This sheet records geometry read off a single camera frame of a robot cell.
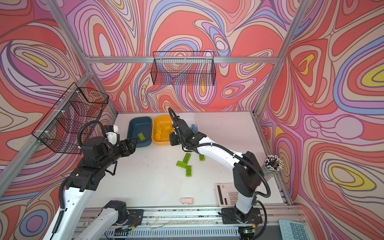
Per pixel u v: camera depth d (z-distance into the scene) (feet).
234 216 2.41
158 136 3.41
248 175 1.49
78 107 2.51
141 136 3.43
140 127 3.54
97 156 1.60
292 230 2.26
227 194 2.57
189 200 2.53
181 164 2.99
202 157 3.06
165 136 3.42
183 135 2.03
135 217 2.39
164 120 3.66
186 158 3.04
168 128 3.49
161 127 3.52
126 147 2.02
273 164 2.47
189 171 2.89
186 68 3.16
